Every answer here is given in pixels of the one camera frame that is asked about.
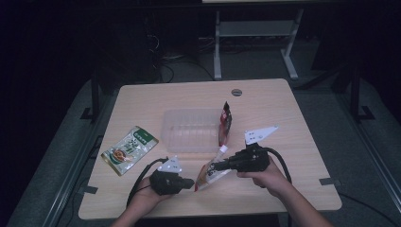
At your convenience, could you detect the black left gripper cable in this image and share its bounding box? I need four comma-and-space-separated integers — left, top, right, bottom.
125, 157, 170, 208

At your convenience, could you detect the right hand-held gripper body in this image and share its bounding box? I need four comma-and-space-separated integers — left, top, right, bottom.
231, 125, 280, 173

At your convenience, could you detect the red snack packet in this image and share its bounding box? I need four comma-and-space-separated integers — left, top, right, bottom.
218, 100, 234, 148

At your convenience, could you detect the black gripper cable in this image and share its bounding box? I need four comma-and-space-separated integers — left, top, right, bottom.
263, 147, 401, 227
125, 157, 170, 208

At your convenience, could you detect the grey tape strip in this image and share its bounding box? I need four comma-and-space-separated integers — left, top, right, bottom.
318, 177, 342, 187
77, 184, 99, 195

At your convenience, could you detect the person's left hand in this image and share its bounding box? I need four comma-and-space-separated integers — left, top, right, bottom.
127, 175, 174, 212

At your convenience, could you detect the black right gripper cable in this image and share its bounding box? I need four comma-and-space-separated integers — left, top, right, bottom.
263, 147, 401, 227

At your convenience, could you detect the green snack packet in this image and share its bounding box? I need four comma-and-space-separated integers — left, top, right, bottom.
100, 125, 160, 177

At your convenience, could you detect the metal floor rail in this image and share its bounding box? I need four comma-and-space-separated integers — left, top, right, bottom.
41, 89, 119, 227
334, 91, 401, 206

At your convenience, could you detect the white metal desk frame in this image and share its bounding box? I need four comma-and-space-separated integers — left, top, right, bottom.
201, 0, 401, 81

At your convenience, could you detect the black metal stand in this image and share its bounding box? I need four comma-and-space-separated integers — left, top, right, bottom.
79, 67, 102, 123
349, 64, 376, 123

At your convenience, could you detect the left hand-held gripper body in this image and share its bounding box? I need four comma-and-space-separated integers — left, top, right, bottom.
148, 154, 190, 196

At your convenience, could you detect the tangle of black cables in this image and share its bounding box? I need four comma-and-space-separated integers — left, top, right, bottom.
143, 31, 217, 83

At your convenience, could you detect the person's right hand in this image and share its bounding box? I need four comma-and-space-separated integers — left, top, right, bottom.
235, 156, 293, 199

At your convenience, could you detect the clear plastic container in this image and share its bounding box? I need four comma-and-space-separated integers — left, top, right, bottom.
160, 108, 232, 154

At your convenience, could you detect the white spouted sauce pouch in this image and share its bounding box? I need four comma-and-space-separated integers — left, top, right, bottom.
193, 144, 230, 193

